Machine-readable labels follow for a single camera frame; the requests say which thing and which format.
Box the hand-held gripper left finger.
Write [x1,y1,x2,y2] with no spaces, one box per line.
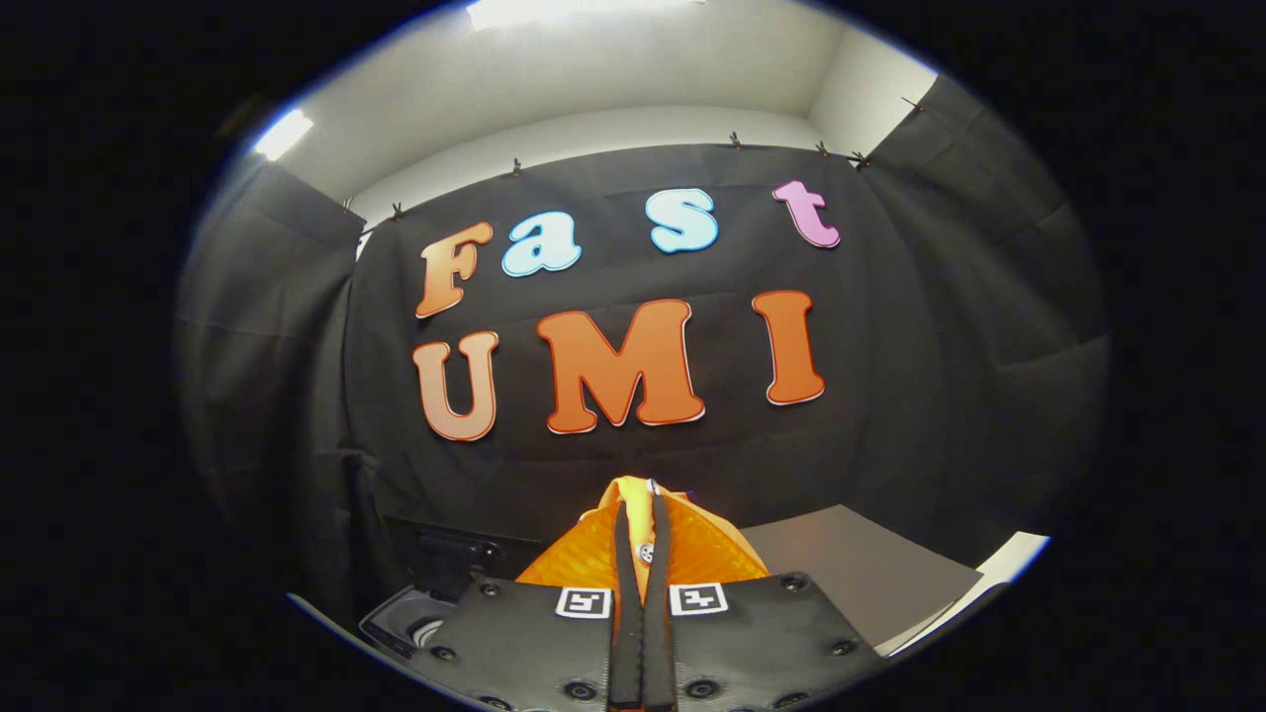
[410,499,644,712]

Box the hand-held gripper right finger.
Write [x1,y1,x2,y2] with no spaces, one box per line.
[643,489,886,712]

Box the grey top-load washing machine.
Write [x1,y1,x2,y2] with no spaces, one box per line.
[358,519,505,662]

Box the yellow polo shirt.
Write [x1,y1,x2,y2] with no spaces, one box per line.
[579,476,693,604]

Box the grey-topped cabinet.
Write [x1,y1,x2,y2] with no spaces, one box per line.
[740,504,985,649]

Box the black backdrop cloth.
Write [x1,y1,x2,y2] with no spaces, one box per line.
[173,74,1111,634]

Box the white flat board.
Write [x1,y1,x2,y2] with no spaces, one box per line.
[878,531,1051,656]

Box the row of small cloth clips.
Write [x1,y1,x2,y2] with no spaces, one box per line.
[341,96,926,221]

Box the small ceiling light panel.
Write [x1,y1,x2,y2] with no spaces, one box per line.
[254,109,316,162]

